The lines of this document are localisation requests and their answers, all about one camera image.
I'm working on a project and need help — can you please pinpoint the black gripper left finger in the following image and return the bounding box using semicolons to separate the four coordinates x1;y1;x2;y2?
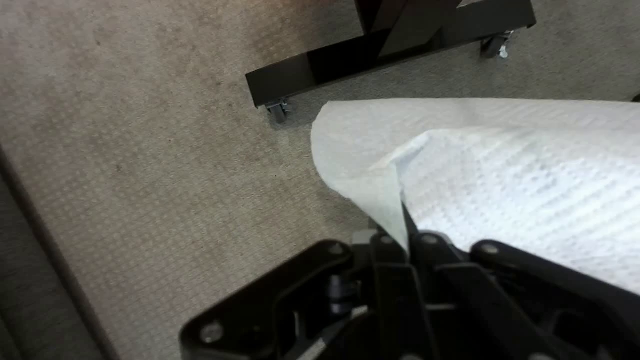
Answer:
179;236;427;360

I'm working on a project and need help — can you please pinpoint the black table base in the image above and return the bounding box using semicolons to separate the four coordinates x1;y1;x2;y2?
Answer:
245;0;535;122

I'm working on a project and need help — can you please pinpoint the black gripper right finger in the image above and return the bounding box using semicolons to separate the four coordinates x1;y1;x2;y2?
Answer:
404;210;640;360

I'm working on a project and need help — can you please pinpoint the torn paper towel sheet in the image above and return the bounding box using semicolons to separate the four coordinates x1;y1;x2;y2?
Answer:
309;97;640;292

